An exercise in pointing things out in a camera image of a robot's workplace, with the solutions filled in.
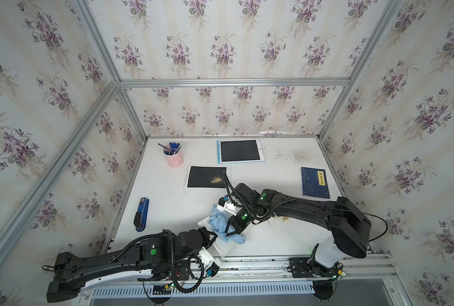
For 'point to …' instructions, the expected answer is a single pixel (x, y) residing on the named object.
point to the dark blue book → (314, 183)
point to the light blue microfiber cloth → (218, 220)
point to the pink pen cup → (175, 160)
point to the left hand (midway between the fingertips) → (218, 231)
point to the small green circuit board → (163, 289)
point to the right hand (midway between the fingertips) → (230, 233)
